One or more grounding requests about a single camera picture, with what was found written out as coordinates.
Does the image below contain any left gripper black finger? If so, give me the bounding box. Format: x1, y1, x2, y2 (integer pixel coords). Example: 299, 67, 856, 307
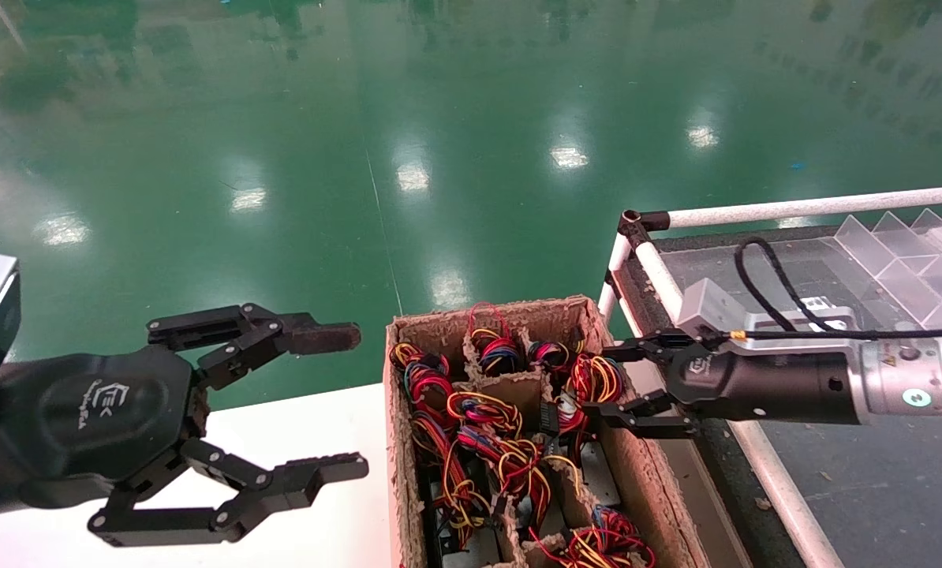
146, 302, 362, 392
87, 438, 370, 548

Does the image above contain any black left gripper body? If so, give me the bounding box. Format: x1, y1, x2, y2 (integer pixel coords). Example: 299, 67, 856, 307
0, 346, 208, 519

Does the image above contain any grey power supply with wires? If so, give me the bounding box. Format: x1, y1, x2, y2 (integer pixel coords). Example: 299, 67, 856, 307
544, 353, 626, 507

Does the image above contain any power supply with coloured wires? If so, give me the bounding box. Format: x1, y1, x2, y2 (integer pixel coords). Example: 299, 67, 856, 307
446, 390, 524, 443
459, 426, 557, 537
409, 410, 492, 553
465, 302, 525, 376
526, 338, 578, 373
528, 505, 657, 568

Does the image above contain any clear plastic divider tray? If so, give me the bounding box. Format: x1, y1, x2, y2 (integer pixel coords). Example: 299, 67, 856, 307
834, 207, 942, 334

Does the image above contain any colourful wire bundle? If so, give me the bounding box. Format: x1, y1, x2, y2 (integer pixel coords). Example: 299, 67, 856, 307
391, 342, 452, 411

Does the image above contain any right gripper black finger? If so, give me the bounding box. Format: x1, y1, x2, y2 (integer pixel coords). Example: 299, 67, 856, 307
583, 389, 701, 440
602, 328, 726, 364

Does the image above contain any white framed conveyor table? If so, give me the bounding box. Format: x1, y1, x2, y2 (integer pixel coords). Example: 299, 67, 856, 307
596, 185, 942, 568

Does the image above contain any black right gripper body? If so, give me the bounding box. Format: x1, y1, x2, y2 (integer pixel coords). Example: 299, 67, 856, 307
664, 341, 863, 427

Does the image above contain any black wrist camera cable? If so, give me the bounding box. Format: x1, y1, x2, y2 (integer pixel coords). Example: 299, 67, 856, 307
734, 237, 942, 342

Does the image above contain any brown pulp cardboard box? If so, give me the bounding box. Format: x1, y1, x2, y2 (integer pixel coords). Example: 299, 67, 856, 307
383, 294, 712, 568

